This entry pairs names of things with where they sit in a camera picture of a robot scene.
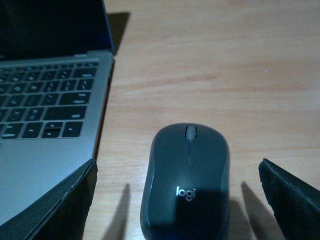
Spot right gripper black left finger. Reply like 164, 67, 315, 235
0, 159, 97, 240

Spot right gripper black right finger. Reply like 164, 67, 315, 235
258, 158, 320, 240

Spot dark grey logi mouse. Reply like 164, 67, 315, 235
140, 123, 230, 240

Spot silver laptop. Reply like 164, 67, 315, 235
0, 0, 114, 224

